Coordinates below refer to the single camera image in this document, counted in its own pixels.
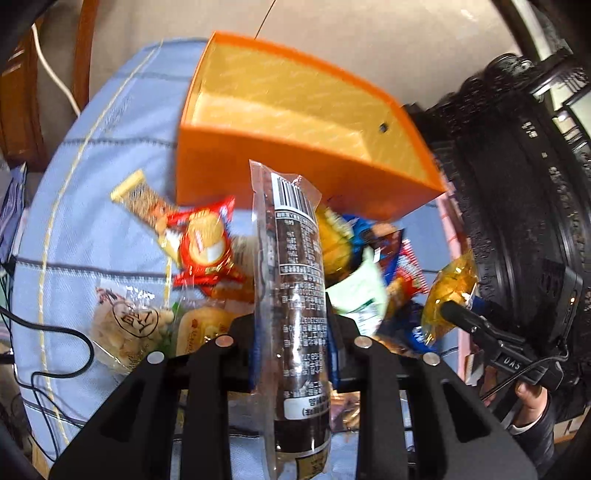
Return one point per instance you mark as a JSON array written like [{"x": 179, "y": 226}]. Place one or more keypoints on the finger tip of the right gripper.
[{"x": 466, "y": 320}]

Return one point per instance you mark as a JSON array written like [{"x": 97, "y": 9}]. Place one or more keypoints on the blue checked tablecloth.
[{"x": 76, "y": 237}]

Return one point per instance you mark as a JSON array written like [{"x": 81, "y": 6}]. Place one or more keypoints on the orange cardboard box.
[{"x": 254, "y": 101}]

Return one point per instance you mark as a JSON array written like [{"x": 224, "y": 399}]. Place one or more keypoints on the brown wafer bar packet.
[{"x": 146, "y": 205}]

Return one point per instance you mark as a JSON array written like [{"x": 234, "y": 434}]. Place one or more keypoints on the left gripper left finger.
[{"x": 130, "y": 435}]

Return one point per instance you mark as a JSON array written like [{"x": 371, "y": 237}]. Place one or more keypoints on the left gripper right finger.
[{"x": 418, "y": 420}]

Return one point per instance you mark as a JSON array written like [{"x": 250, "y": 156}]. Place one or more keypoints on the light green snack bag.
[{"x": 362, "y": 295}]

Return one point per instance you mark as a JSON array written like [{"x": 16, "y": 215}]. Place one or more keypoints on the yellow candy packet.
[{"x": 456, "y": 282}]

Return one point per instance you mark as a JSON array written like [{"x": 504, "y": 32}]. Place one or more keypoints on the clear bag white balls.
[{"x": 128, "y": 324}]

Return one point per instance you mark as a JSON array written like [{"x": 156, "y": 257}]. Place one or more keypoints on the blue snack bag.
[{"x": 385, "y": 239}]

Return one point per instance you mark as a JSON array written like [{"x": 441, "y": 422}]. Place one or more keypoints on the dark chocolate snack packet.
[{"x": 292, "y": 366}]

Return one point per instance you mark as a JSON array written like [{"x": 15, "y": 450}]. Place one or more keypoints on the person right hand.
[{"x": 534, "y": 400}]

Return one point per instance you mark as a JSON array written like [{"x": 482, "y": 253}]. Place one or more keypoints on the brown wooden chair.
[{"x": 21, "y": 135}]

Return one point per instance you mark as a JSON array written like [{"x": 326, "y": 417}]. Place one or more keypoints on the red biscuit packet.
[{"x": 205, "y": 251}]

